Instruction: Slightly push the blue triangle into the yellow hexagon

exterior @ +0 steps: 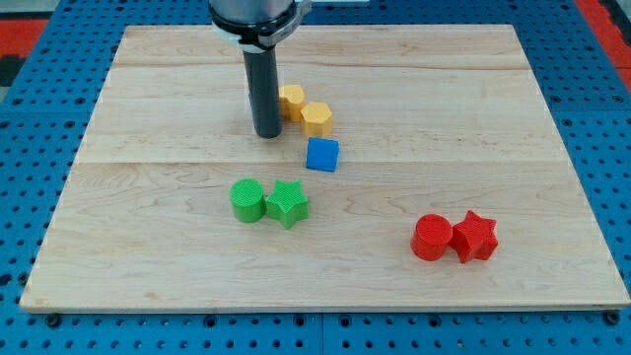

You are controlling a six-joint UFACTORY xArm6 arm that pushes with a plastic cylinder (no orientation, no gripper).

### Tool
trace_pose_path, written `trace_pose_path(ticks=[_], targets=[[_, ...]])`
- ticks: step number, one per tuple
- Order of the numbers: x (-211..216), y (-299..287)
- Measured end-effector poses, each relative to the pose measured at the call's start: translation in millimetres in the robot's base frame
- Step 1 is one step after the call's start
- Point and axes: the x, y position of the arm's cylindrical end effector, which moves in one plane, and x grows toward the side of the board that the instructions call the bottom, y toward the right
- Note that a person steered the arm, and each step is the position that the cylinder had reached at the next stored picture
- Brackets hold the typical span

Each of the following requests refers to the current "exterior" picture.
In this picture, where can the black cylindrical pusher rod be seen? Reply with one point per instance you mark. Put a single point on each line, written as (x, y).
(262, 81)

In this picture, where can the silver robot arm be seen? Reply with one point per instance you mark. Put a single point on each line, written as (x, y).
(256, 27)

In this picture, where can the yellow hexagon block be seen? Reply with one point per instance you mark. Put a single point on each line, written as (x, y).
(316, 120)

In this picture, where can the yellow pentagon block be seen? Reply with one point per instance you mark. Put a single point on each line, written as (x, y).
(292, 100)

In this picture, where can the blue cube block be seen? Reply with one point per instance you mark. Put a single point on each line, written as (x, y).
(322, 154)

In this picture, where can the green cylinder block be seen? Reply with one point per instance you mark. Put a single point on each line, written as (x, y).
(248, 200)

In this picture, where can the green star block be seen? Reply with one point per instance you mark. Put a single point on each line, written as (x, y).
(287, 203)

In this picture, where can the light wooden board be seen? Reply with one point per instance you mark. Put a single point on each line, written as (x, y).
(434, 119)

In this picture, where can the red cylinder block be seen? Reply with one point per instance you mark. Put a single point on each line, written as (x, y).
(431, 237)

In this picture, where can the red star block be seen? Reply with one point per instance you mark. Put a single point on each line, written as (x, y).
(474, 237)

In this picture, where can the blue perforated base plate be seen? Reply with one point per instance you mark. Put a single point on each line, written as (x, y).
(47, 109)

